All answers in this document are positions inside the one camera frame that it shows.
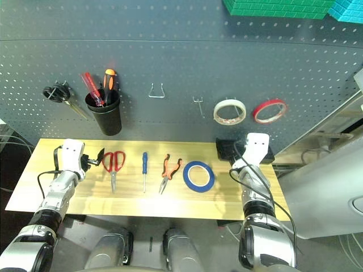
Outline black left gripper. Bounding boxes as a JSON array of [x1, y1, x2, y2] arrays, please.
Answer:
[[80, 147, 106, 172]]

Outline red handled scissors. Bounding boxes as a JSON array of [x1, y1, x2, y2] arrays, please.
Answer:
[[102, 150, 126, 194]]

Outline blue handled screwdriver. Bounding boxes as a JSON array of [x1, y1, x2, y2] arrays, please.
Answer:
[[141, 151, 149, 193]]

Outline orange black needle-nose pliers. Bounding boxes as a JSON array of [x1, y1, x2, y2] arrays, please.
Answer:
[[158, 154, 183, 195]]

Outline blue tape roll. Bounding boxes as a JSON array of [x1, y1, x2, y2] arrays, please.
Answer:
[[183, 160, 216, 193]]

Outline dark grey pegboard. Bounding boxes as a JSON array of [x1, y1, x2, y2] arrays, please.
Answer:
[[0, 0, 363, 148]]

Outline black tool cup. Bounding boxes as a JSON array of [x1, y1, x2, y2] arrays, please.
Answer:
[[85, 90, 123, 136]]

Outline silver left robot leg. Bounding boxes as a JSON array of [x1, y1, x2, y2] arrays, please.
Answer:
[[83, 226, 134, 270]]

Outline silver robot leg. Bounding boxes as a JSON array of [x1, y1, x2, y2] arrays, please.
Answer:
[[163, 228, 205, 271], [83, 226, 134, 270]]

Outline metal peg hook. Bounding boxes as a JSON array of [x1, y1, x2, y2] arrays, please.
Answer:
[[192, 96, 205, 118]]

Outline black tool case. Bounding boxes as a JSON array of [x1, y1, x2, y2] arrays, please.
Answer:
[[216, 138, 275, 165]]

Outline silver right robot leg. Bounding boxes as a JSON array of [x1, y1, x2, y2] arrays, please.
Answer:
[[163, 228, 205, 271]]

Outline white tape roll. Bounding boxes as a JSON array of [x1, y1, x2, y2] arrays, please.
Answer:
[[213, 99, 247, 126]]

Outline red tape roll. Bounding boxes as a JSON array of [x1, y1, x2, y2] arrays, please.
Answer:
[[252, 98, 288, 125]]

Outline white grey machine housing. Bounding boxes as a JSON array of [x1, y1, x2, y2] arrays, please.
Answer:
[[275, 93, 363, 239]]

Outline green foam block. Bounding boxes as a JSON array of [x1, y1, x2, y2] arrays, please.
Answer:
[[222, 0, 335, 20]]

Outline cyan foam block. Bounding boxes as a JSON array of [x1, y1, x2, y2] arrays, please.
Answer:
[[328, 0, 363, 25]]

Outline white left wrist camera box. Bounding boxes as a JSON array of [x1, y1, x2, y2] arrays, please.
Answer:
[[61, 138, 86, 174]]

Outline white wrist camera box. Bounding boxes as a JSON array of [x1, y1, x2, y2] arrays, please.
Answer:
[[231, 133, 270, 171], [61, 138, 86, 174]]

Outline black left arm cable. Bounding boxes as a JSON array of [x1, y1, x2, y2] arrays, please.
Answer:
[[37, 145, 64, 199]]

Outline clear red handled screwdriver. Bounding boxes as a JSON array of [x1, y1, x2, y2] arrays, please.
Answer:
[[81, 72, 105, 108]]

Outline orange black handled screwdriver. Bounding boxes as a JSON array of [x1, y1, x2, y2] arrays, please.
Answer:
[[102, 69, 117, 105]]

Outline black handled scissors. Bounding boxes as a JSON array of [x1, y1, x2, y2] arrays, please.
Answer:
[[42, 80, 90, 120]]

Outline metal wire pliers holder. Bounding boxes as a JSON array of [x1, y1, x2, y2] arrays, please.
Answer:
[[147, 82, 167, 99]]

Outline grey cable bundle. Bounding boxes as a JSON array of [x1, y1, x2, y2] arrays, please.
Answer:
[[0, 134, 32, 148]]

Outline thin white cable loop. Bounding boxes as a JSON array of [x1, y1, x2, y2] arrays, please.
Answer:
[[226, 225, 242, 242]]

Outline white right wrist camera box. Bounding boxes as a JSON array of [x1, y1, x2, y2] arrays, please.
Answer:
[[231, 133, 270, 171]]

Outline white cable bundle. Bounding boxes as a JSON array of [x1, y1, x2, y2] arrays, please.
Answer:
[[337, 232, 363, 263]]

